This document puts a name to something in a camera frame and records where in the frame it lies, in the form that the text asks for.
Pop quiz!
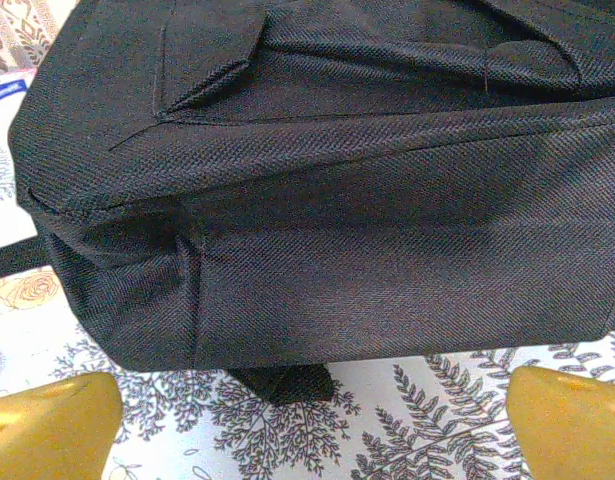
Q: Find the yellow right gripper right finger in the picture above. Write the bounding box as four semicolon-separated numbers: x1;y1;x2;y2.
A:
505;364;615;480

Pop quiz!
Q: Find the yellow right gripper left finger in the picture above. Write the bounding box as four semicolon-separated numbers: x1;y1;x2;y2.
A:
0;372;125;480

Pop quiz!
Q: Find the black fabric backpack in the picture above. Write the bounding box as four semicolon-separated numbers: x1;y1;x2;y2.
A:
0;0;615;407

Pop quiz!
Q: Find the floral patterned table cover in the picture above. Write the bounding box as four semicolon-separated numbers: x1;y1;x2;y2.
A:
0;144;615;480

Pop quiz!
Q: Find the small pink box blue label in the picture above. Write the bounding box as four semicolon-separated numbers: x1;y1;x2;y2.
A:
0;67;38;147

